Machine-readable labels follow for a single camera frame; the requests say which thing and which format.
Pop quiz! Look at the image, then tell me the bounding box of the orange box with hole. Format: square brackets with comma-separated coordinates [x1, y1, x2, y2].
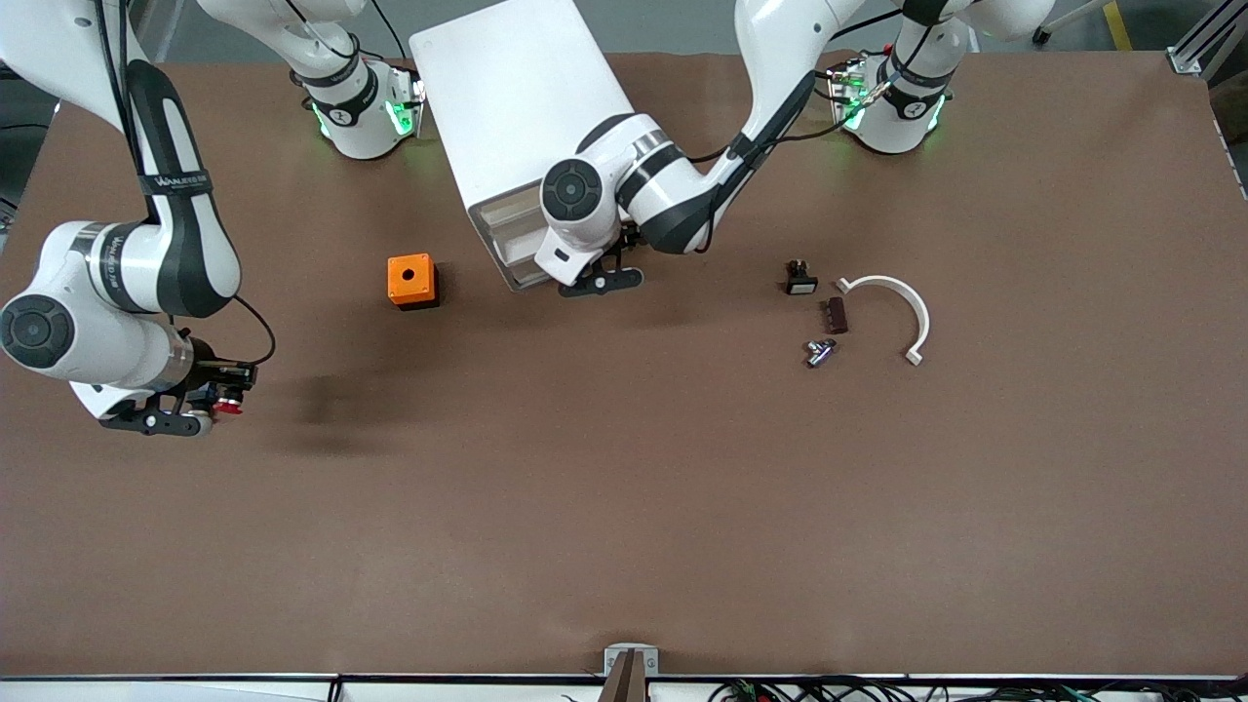
[387, 253, 441, 311]

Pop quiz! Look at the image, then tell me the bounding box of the brown bar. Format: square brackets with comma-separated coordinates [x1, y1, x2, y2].
[597, 649, 649, 702]

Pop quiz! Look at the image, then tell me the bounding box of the white stand leg with caster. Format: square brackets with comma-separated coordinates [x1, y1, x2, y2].
[1032, 0, 1108, 46]

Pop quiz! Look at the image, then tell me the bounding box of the white table edge rail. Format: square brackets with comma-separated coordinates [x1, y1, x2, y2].
[0, 673, 1248, 702]

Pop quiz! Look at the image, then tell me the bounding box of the white half-ring pipe clamp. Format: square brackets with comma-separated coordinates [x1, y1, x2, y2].
[836, 275, 932, 368]

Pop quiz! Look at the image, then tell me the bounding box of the grey metal bracket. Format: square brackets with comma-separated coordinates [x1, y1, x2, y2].
[604, 643, 660, 679]

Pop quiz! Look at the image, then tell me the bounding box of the black cable bundle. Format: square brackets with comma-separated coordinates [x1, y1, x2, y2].
[707, 676, 1248, 702]

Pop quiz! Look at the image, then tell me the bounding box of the aluminium frame post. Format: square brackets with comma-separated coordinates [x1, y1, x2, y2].
[1167, 0, 1248, 77]

